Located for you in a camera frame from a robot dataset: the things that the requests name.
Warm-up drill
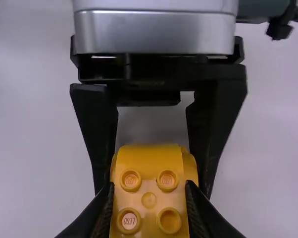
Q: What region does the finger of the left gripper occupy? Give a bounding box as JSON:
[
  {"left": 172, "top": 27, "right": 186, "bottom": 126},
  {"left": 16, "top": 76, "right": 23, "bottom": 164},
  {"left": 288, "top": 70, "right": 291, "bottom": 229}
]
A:
[{"left": 69, "top": 83, "right": 118, "bottom": 196}]

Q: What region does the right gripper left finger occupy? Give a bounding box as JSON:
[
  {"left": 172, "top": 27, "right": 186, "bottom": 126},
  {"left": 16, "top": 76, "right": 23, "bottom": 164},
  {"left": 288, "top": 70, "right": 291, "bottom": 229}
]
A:
[{"left": 50, "top": 181, "right": 115, "bottom": 238}]

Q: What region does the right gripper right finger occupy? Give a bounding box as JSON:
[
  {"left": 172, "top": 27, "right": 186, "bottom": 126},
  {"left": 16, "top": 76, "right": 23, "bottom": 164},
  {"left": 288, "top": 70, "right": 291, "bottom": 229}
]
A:
[{"left": 185, "top": 180, "right": 242, "bottom": 238}]

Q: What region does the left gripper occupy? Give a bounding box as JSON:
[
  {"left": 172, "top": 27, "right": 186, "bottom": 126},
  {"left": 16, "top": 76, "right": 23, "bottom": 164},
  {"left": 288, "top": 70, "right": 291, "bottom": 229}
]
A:
[{"left": 69, "top": 35, "right": 248, "bottom": 199}]

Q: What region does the yellow toy car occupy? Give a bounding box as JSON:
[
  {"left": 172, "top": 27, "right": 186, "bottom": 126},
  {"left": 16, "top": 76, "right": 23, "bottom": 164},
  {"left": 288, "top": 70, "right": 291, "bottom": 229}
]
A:
[{"left": 109, "top": 143, "right": 202, "bottom": 238}]

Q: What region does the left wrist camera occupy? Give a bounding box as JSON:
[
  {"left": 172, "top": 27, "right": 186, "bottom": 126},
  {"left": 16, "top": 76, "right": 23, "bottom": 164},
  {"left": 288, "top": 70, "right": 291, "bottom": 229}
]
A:
[{"left": 73, "top": 0, "right": 237, "bottom": 57}]

